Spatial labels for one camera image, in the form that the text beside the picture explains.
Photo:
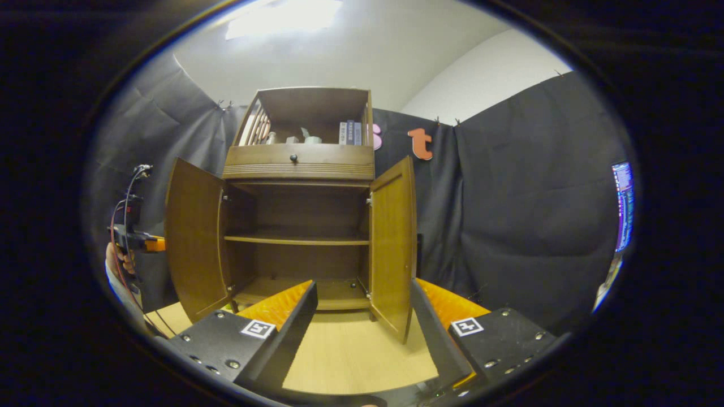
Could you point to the wooden cabinet door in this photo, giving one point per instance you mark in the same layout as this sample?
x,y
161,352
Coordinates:
x,y
195,243
393,243

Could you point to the wooden cabinet drawer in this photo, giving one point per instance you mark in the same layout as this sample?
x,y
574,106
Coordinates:
x,y
328,155

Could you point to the computer monitor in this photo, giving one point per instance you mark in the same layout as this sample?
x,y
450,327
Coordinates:
x,y
623,206

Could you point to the small beige jar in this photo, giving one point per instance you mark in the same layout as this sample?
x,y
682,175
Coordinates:
x,y
271,138

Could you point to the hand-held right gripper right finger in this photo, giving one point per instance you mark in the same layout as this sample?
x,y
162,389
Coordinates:
x,y
435,339

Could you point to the white cup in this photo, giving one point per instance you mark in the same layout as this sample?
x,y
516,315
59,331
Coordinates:
x,y
313,139

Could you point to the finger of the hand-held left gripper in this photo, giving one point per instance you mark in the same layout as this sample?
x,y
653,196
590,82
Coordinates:
x,y
155,244

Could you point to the wooden double-door shoe cabinet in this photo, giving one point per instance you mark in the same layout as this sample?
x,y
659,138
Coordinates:
x,y
311,107

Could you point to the light blue book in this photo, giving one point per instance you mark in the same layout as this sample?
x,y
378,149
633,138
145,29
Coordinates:
x,y
358,133

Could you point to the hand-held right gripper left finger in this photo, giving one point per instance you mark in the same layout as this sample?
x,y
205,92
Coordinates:
x,y
294,333

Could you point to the wooden inner shelf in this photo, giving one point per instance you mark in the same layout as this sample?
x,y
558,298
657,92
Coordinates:
x,y
294,240

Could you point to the black backdrop cloth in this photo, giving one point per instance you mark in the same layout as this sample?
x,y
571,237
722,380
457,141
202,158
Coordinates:
x,y
520,215

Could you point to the dark blue book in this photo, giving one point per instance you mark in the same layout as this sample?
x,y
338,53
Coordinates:
x,y
350,133

